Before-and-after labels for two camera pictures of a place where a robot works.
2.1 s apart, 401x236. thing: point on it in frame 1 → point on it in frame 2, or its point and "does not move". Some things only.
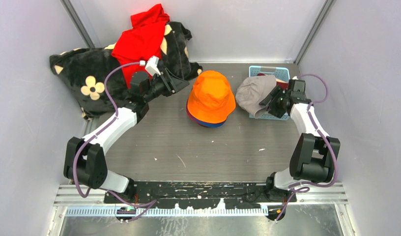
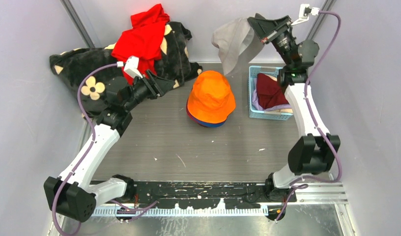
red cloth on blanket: x=142 y=41 does not move
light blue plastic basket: x=281 y=73 does not move
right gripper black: x=272 y=94 → x=266 y=29
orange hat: x=211 y=100 does not move
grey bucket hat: x=251 y=91 → x=232 y=39
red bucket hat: x=188 y=112 does not move
